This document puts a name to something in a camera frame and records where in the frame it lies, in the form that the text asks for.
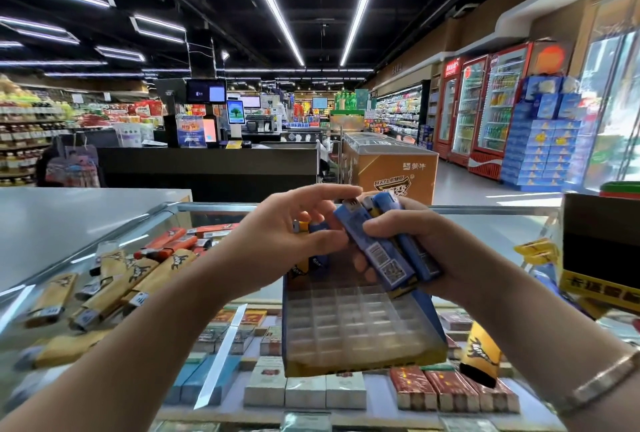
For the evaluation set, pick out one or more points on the person's left hand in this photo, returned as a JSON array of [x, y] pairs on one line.
[[270, 242]]

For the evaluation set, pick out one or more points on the person's right hand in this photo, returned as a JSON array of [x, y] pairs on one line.
[[455, 262]]

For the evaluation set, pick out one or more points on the yellow patterned lighter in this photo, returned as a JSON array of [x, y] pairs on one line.
[[301, 265]]

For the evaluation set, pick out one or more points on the pile of blue yellow lighters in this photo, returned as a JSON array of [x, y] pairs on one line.
[[480, 352]]

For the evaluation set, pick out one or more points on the blue yellow lighter display box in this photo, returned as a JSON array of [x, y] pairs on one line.
[[350, 337]]

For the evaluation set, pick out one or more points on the black yellow display box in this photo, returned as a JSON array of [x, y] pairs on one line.
[[600, 237]]

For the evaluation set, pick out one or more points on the pile of yellow red lighters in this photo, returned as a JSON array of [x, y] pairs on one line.
[[110, 292]]

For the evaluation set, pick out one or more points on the person's right forearm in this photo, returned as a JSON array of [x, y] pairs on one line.
[[545, 342]]

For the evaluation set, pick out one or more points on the glass display case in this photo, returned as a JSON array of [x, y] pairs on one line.
[[500, 210]]

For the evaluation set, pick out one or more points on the stack of blue cartons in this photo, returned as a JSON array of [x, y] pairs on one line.
[[545, 137]]

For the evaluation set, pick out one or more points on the black checkout counter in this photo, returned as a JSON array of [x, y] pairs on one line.
[[210, 172]]

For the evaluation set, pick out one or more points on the brown cardboard carton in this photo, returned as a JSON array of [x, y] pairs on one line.
[[395, 169]]

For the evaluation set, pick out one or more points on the small checkout screen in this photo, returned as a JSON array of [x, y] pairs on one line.
[[235, 112]]

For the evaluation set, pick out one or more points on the blue poster screen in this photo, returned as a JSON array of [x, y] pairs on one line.
[[191, 132]]

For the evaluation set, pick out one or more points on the red drink fridge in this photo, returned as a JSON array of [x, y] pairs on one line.
[[500, 109], [447, 107], [468, 109]]

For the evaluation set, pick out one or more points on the row of cigarette packs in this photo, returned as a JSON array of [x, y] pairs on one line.
[[305, 392]]

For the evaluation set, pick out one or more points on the open refrigerated chiller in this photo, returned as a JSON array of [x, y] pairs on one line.
[[398, 112]]

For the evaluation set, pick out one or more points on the black checkout monitor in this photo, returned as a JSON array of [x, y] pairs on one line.
[[206, 92]]

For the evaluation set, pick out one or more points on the red green container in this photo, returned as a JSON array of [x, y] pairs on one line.
[[620, 188]]

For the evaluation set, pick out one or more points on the hanging plastic bags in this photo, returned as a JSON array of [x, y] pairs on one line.
[[72, 165]]

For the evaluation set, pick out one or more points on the orange round sign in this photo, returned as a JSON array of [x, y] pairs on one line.
[[550, 59]]

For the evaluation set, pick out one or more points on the long ceiling light strip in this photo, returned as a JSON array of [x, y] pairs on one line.
[[271, 7], [363, 7]]

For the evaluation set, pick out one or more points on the grocery rack with bottles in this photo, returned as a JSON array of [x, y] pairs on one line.
[[30, 132]]

